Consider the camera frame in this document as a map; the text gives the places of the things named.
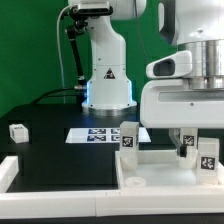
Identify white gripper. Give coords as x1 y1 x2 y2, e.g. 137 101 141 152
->
140 79 224 157

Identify white square table top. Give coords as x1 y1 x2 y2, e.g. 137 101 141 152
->
115 150 224 195

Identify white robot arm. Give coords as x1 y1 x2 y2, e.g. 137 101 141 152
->
68 0 224 129

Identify white U-shaped fence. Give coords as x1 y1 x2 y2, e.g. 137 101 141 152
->
0 156 224 219

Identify fiducial marker sheet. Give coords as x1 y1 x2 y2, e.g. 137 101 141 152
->
65 127 151 144

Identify black cables at base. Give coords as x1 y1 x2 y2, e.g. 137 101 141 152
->
30 87 88 106

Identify black camera on mount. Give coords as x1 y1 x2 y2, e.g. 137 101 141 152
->
66 3 113 86

